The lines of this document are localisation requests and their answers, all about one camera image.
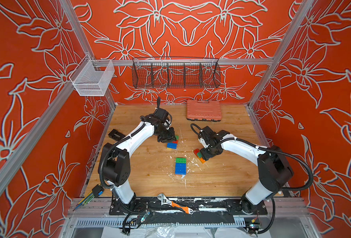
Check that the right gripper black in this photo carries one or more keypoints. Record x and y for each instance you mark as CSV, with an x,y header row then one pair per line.
x,y
205,154

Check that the blue lego brick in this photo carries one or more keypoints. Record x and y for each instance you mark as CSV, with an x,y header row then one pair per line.
x,y
180,166
180,171
172,146

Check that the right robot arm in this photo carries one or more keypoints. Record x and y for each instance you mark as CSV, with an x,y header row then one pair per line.
x,y
274,170

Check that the small black box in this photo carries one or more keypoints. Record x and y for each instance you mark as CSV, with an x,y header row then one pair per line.
x,y
116,135

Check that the clear plastic bin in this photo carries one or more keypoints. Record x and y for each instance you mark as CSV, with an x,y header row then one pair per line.
x,y
92,77

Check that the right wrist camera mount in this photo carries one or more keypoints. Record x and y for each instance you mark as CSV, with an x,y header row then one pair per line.
x,y
203,142

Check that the small red lego brick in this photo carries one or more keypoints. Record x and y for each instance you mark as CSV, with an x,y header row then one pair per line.
x,y
196,151

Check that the red plastic tool case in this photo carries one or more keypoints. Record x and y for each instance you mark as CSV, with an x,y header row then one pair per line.
x,y
205,110

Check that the hex key set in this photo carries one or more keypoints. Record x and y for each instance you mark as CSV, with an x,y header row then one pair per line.
x,y
95,193

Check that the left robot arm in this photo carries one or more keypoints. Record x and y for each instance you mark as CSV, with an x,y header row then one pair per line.
x,y
115,162

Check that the black wire basket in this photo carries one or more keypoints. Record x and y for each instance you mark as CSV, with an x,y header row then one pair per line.
x,y
176,73

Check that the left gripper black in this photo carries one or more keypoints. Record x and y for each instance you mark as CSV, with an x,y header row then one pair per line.
x,y
171,137

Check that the orange lego brick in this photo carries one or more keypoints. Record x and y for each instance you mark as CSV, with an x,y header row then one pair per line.
x,y
202,160

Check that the blue lego brick front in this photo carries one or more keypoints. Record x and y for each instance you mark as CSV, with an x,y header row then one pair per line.
x,y
180,171

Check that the orange handled adjustable wrench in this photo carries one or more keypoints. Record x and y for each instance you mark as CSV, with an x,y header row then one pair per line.
x,y
165,201

